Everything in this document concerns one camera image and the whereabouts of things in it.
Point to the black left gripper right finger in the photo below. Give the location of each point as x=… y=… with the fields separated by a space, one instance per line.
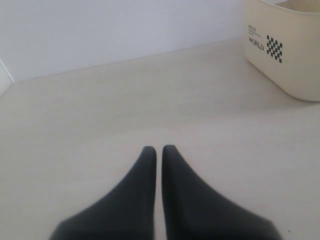
x=195 y=211

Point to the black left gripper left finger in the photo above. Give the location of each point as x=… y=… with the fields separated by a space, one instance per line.
x=125 y=213

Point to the cream bin with bird picture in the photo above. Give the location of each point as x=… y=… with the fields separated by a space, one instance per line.
x=282 y=40

